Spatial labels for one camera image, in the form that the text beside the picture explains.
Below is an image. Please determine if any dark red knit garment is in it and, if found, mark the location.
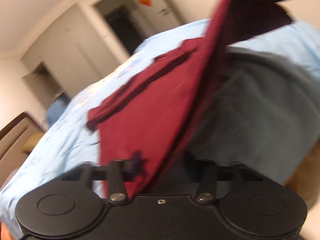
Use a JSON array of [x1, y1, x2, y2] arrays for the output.
[[87, 0, 292, 196]]

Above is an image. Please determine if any blue clothes pile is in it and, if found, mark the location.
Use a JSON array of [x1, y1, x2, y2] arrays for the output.
[[46, 98, 68, 127]]

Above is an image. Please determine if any light blue bed quilt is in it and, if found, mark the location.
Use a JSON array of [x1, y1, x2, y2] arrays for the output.
[[1, 20, 319, 239]]

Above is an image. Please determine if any door handle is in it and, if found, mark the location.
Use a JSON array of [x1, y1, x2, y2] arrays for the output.
[[158, 7, 172, 15]]

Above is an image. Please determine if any yellow green pillow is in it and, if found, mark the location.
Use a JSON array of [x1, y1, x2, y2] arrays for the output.
[[22, 133, 44, 153]]

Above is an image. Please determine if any grey wardrobe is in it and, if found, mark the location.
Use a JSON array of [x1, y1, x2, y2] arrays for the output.
[[22, 5, 118, 108]]

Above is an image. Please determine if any grey blue garment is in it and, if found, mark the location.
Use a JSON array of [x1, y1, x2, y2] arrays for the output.
[[187, 47, 319, 183]]

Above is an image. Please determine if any white room door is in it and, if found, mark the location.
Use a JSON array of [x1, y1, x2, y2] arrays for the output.
[[134, 0, 181, 33]]

